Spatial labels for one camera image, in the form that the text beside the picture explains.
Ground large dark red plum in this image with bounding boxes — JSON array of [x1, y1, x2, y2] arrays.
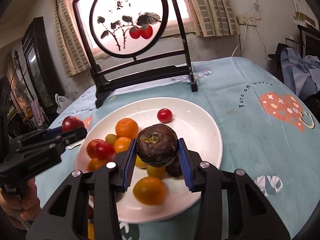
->
[[61, 116, 85, 132]]

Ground large dark water chestnut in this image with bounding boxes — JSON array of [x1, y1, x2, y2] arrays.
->
[[137, 124, 178, 167]]

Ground left hand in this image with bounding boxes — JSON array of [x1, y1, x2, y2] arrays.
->
[[1, 177, 41, 228]]

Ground dark brown water chestnut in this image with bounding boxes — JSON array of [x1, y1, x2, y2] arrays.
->
[[165, 156, 183, 179]]

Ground white round plate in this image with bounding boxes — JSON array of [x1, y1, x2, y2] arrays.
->
[[75, 98, 222, 224]]

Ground white plastic bag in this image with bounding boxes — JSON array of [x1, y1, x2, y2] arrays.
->
[[55, 94, 73, 114]]

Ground yellow cherry tomato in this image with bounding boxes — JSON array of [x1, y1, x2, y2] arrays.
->
[[146, 165, 166, 180]]

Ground orange tangerine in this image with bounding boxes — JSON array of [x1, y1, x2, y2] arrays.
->
[[116, 118, 139, 139]]

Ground yellow-orange cherry tomato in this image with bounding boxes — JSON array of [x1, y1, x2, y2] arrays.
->
[[133, 177, 167, 205]]

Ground red cherry tomato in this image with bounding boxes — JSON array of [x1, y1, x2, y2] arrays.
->
[[157, 108, 173, 124]]

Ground left beige curtain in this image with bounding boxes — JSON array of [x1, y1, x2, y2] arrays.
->
[[51, 0, 89, 78]]

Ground beige curtain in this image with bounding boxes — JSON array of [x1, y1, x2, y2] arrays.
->
[[51, 0, 89, 78], [187, 0, 240, 37]]

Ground round painted screen ornament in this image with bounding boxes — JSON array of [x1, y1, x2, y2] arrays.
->
[[72, 0, 197, 108]]

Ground blue clothes pile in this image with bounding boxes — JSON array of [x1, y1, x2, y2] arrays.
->
[[280, 48, 320, 100]]

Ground right beige curtain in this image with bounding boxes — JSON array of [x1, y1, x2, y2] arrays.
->
[[187, 0, 240, 37]]

